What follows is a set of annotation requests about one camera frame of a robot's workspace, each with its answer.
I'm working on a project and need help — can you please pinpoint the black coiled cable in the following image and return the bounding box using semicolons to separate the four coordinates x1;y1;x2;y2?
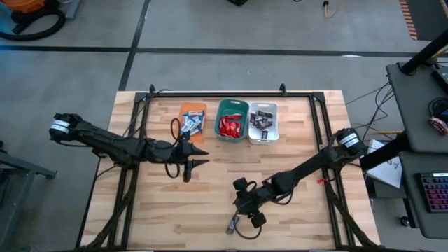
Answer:
427;97;448;118

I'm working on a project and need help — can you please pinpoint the black vacuum hose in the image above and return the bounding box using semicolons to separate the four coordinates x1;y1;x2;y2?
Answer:
0;7;67;42

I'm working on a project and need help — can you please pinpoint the grey metal cart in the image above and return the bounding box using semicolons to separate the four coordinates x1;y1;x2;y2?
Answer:
0;139;58;252

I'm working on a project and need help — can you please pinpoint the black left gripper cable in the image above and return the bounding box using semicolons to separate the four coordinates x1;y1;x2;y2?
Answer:
164;118;183;179

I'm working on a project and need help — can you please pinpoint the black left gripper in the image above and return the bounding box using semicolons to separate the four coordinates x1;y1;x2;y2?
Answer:
174;139;210;183

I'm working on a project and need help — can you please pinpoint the white plastic basket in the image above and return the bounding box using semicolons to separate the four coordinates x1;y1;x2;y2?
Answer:
248;101;280;145

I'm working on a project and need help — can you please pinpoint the black laptop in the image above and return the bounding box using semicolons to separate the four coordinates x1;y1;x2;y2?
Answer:
431;65;448;94

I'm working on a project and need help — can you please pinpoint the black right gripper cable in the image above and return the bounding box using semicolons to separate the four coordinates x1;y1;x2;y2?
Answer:
232;209;264;241

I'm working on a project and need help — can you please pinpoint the orange plastic basket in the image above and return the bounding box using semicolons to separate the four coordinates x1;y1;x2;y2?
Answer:
178;101;208;144

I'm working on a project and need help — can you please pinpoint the white paper sheet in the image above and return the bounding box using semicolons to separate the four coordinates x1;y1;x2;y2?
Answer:
365;139;404;189

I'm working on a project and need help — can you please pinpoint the yellow cable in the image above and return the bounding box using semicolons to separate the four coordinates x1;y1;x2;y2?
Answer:
322;0;337;19

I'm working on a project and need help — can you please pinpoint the black stand pole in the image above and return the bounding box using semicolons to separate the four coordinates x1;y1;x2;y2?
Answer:
400;29;448;76

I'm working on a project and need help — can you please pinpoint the grey desk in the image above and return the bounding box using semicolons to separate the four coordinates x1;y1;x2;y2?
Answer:
386;62;448;154
398;150;448;240

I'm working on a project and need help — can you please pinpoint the orange shop vacuum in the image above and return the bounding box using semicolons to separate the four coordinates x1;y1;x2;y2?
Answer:
0;0;47;14

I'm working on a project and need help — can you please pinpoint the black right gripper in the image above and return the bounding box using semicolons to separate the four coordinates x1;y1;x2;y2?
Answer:
232;176;267;229

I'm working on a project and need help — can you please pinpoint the black keyboard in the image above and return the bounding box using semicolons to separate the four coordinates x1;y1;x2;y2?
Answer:
415;171;448;214

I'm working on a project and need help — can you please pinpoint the red pink cable bundle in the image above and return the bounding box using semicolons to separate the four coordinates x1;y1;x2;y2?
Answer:
429;116;448;137

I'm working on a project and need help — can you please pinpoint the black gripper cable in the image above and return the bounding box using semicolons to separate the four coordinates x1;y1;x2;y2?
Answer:
164;118;183;179
232;209;264;241

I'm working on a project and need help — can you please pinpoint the green plastic basket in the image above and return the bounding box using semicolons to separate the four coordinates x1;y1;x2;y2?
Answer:
213;98;250;143

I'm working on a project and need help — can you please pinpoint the dark mat striped edge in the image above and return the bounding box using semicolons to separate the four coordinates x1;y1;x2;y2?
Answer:
398;0;448;41

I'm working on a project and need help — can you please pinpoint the black aluminium rig frame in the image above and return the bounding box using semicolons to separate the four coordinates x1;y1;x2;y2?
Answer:
78;83;381;252

